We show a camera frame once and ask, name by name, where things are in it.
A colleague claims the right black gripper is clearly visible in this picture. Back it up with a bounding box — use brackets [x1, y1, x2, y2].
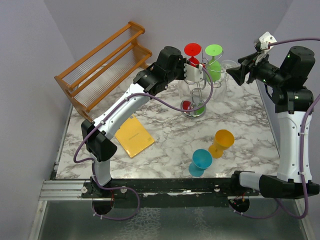
[227, 50, 288, 88]

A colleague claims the clear champagne flute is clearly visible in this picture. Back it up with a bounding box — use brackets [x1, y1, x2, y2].
[178, 80, 192, 101]
[212, 60, 238, 102]

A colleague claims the red plastic wine glass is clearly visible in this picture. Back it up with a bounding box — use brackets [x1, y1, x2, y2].
[184, 42, 202, 66]

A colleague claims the green plastic wine glass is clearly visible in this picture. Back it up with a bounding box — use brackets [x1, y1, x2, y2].
[202, 44, 223, 83]

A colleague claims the orange plastic wine glass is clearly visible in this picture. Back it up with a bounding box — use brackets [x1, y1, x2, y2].
[208, 129, 235, 159]

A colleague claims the blue plastic wine glass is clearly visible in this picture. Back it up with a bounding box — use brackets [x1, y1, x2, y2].
[188, 149, 213, 177]

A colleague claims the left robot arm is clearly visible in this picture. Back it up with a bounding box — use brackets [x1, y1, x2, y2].
[81, 46, 186, 198]

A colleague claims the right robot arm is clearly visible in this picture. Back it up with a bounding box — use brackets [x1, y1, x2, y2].
[226, 46, 320, 199]

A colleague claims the chrome wine glass rack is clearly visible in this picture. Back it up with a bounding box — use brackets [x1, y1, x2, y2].
[179, 56, 236, 119]

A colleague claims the wooden shelf rack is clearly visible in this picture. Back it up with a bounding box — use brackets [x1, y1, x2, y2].
[54, 21, 153, 121]

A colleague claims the yellow book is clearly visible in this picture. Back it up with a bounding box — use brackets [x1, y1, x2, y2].
[115, 115, 155, 158]

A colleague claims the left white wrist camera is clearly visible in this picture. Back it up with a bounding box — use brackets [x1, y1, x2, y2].
[183, 63, 204, 83]

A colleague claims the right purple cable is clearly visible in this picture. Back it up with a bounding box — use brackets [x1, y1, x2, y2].
[267, 37, 320, 220]

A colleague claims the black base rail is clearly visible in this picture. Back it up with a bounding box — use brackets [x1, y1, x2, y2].
[81, 177, 258, 209]

